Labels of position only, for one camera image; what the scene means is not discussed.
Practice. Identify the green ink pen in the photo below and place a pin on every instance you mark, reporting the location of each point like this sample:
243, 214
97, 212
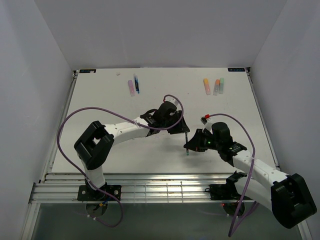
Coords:
186, 141

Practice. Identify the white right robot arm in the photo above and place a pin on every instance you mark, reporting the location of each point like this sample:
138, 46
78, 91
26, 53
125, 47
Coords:
286, 196

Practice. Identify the blue ink pen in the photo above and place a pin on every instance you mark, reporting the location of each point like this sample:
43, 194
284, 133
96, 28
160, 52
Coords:
136, 82

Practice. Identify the yellow orange highlighter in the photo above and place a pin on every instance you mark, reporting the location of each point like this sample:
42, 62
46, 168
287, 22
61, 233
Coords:
207, 86

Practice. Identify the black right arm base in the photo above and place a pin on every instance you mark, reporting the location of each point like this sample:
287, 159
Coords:
226, 191

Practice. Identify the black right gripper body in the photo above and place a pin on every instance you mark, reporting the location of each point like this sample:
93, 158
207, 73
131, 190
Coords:
204, 141

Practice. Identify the aluminium frame rail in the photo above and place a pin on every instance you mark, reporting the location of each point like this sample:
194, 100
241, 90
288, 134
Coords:
135, 188

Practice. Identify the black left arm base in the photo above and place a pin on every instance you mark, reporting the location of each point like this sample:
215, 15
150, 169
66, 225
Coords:
86, 193

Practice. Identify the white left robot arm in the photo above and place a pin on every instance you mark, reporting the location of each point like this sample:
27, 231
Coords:
94, 145

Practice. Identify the pink highlighter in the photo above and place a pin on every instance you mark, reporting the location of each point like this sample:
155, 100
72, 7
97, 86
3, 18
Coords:
132, 89

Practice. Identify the green highlighter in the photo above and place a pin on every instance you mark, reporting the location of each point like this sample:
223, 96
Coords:
221, 85

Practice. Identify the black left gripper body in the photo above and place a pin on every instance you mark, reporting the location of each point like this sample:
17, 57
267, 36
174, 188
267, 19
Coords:
175, 118

